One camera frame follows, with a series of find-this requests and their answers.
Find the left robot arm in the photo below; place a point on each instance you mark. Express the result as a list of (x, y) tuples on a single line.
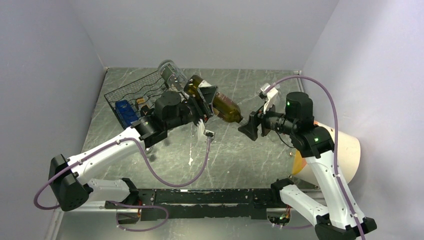
[(73, 179)]

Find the square black-capped liquor bottle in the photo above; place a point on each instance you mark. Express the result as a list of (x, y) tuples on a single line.
[(144, 106)]

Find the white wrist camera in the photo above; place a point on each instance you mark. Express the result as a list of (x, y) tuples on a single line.
[(203, 134), (269, 98)]

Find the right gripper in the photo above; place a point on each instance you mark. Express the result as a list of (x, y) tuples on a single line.
[(250, 128)]

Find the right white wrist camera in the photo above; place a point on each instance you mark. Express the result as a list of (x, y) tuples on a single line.
[(269, 98)]

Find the clear round silver-capped bottle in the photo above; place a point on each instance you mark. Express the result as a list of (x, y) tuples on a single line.
[(174, 77)]

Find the cream drum orange lid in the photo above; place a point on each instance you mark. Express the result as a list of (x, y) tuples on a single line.
[(349, 155)]

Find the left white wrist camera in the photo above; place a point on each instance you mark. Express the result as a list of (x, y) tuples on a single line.
[(203, 134)]

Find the tall dark wine bottle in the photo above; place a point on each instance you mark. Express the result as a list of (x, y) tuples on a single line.
[(221, 105)]

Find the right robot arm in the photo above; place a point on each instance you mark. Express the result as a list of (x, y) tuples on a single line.
[(340, 218)]

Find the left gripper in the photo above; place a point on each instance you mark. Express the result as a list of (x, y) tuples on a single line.
[(207, 94)]

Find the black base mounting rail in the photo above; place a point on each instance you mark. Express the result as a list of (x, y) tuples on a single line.
[(253, 203)]

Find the black wire wine rack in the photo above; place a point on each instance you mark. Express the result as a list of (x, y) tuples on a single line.
[(130, 102)]

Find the blue liquid glass bottle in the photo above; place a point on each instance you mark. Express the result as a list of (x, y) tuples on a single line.
[(125, 113)]

